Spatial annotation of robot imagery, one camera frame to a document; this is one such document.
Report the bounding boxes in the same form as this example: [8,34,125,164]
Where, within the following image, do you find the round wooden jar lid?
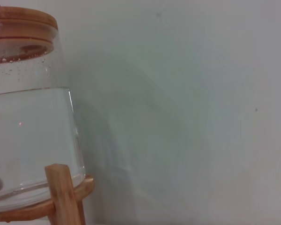
[0,6,59,64]

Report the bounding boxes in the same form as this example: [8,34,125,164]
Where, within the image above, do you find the wooden dispenser stand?
[0,164,95,225]

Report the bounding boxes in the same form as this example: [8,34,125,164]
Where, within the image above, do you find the glass water dispenser jar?
[0,22,87,210]

